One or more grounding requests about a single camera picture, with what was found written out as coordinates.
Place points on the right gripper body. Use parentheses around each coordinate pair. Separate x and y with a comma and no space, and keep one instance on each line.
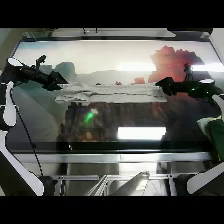
(166,86)

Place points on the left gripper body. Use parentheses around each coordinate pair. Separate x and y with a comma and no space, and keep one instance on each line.
(53,80)

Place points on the grey shirt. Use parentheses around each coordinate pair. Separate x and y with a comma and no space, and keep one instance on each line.
(113,92)

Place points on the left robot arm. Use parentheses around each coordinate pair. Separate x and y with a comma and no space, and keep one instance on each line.
(13,100)

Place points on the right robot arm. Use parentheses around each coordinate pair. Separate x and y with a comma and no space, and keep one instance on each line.
(206,100)

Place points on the pale garment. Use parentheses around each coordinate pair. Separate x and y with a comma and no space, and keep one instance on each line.
(204,125)

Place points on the dark green garment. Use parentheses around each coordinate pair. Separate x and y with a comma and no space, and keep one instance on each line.
(217,138)

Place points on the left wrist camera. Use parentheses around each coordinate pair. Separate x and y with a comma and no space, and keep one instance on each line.
(40,63)

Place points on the silver frame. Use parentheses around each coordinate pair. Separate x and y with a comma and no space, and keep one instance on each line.
(113,173)

